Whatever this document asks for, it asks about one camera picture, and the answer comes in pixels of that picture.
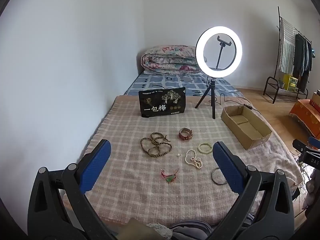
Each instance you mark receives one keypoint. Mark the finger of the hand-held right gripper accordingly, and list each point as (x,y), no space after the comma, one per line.
(300,144)

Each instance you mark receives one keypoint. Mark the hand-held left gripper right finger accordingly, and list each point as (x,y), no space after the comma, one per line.
(227,165)

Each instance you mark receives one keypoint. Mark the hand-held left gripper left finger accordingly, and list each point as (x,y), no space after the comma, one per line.
(97,165)

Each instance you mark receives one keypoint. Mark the black bangle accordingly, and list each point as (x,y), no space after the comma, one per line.
(212,177)

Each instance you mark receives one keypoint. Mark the cardboard box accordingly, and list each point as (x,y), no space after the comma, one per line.
(246,127)

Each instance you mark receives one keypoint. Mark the orange box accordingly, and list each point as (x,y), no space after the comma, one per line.
(305,115)

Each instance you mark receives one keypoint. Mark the plaid pink blanket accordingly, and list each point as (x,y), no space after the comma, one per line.
(125,130)

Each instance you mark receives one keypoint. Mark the yellow box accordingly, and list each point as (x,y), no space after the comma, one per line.
(291,82)

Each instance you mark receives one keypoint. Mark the black metal clothes rack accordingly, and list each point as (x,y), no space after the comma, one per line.
(271,80)

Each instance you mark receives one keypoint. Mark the black tripod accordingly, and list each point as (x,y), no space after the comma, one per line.
(212,92)

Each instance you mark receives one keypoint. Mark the person's striped pants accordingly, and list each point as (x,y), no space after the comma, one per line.
(190,231)

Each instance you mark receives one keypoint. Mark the dark hanging clothes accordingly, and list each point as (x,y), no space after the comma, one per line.
(302,57)

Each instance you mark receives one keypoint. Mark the black snack bag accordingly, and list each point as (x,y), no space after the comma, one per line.
(162,103)

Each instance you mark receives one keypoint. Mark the striped hanging towel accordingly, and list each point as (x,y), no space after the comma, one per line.
(286,47)

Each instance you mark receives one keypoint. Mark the blue patterned bed sheet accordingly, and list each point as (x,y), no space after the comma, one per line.
(175,81)

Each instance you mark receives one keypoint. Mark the black phone holder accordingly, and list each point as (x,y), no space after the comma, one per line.
(220,52)

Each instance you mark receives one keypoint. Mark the folded floral quilt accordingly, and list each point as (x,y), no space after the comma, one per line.
(170,60)

